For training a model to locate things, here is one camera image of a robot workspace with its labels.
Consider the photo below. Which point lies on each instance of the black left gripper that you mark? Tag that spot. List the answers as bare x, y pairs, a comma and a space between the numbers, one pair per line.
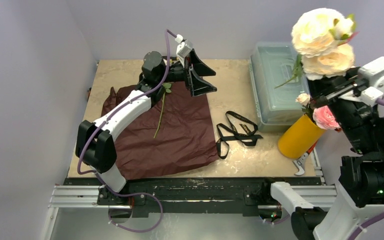
199, 85

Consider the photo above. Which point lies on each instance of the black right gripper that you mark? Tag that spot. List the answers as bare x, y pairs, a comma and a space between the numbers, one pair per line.
339, 91

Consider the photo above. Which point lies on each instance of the pink peony flower stem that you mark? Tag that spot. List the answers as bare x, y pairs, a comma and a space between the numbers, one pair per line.
324, 118

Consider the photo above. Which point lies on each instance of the white flower stem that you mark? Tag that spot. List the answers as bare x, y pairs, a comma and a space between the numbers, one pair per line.
167, 90
321, 39

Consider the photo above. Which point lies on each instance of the dark red wrapping paper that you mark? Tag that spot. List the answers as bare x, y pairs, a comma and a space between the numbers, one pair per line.
185, 141

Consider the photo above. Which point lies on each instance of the black printed ribbon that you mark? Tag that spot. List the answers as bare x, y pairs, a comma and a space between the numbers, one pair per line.
230, 133

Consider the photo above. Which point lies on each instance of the small cream rose stem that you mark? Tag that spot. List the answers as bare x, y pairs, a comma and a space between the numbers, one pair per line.
304, 100

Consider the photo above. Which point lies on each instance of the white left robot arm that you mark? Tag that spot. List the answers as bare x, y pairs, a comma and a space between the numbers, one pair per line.
95, 143

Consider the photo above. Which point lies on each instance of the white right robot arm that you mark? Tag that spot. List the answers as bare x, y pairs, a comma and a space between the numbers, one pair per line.
359, 200

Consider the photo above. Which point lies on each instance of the yellow cylinder vase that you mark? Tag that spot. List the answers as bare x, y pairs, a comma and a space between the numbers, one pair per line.
299, 138

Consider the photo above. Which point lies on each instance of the clear plastic storage box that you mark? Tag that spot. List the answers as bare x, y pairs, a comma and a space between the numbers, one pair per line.
271, 69

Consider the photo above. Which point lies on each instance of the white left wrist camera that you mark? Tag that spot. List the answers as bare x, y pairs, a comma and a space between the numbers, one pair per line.
184, 47

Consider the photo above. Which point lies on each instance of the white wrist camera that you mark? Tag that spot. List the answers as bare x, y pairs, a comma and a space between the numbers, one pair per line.
371, 88
184, 47

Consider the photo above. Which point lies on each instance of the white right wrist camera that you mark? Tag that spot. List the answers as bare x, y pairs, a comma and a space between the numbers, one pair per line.
371, 88

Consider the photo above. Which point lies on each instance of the black table edge rail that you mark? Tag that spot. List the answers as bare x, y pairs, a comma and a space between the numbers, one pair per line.
199, 195

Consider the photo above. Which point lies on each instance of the aluminium frame rail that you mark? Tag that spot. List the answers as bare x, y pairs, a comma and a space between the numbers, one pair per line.
84, 196

